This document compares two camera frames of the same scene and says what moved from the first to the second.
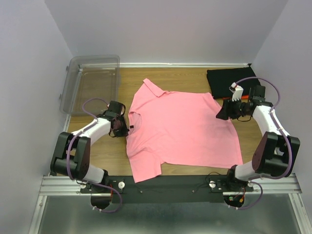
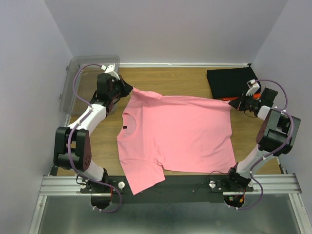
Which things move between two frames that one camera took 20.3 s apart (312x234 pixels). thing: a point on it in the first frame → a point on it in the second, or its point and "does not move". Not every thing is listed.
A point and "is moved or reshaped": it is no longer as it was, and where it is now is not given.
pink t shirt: [177, 127] is moved or reshaped
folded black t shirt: [219, 81] does not move
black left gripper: [124, 131] → [126, 87]
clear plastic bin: [90, 83] does not move
